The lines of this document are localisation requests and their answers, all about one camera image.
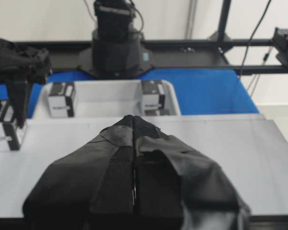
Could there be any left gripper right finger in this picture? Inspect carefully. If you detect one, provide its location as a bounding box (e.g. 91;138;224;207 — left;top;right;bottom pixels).
133;116;251;230

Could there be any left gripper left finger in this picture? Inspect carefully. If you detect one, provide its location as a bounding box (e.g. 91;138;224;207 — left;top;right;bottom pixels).
23;115;134;230

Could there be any white base board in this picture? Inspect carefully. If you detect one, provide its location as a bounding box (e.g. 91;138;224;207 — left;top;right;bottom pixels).
0;115;288;218

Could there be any white plastic tray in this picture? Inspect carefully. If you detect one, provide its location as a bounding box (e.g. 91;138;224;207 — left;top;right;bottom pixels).
33;80;181;119

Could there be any black hanging cable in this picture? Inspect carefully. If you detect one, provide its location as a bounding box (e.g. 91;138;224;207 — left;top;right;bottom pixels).
237;0;273;77

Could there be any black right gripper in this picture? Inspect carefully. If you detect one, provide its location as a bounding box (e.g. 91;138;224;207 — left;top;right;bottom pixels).
0;38;51;127

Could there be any black device at right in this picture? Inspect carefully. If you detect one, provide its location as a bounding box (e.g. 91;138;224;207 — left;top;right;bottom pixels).
272;27;288;67

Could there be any black metal frame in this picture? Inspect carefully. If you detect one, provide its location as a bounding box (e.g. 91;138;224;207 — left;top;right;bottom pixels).
23;0;288;80

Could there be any black box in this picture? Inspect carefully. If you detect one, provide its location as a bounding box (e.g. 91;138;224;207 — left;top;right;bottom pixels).
48;81;77;118
0;100;27;151
140;80;170;115

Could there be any blue table cloth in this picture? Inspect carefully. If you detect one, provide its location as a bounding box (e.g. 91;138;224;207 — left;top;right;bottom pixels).
0;69;259;118

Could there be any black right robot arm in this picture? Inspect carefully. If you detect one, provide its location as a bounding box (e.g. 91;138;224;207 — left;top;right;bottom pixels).
0;0;143;127

